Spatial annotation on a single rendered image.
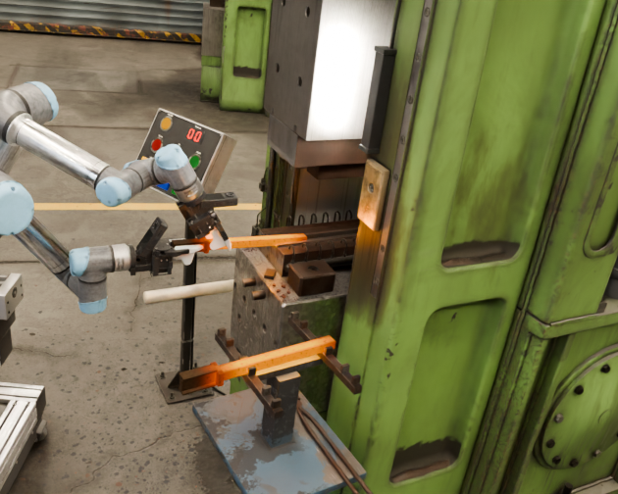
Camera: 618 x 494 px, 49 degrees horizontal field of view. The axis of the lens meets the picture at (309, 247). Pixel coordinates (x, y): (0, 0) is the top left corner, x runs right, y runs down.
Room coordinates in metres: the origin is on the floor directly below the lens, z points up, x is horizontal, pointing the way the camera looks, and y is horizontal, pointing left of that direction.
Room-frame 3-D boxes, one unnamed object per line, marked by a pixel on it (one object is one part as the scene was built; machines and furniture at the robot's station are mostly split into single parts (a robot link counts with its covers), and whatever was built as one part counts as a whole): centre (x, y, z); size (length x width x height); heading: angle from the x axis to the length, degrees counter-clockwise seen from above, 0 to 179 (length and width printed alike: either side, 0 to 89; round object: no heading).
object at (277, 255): (1.96, -0.06, 0.96); 0.42 x 0.20 x 0.09; 119
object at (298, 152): (1.96, -0.06, 1.32); 0.42 x 0.20 x 0.10; 119
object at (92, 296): (1.58, 0.59, 0.90); 0.11 x 0.08 x 0.11; 47
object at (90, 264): (1.57, 0.58, 1.00); 0.11 x 0.08 x 0.09; 120
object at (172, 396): (2.30, 0.46, 0.05); 0.22 x 0.22 x 0.09; 29
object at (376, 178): (1.64, -0.15, 1.27); 0.09 x 0.02 x 0.17; 29
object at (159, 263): (1.65, 0.44, 0.99); 0.12 x 0.08 x 0.09; 120
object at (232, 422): (1.31, 0.02, 0.70); 0.40 x 0.30 x 0.02; 34
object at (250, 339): (1.91, -0.10, 0.69); 0.56 x 0.38 x 0.45; 119
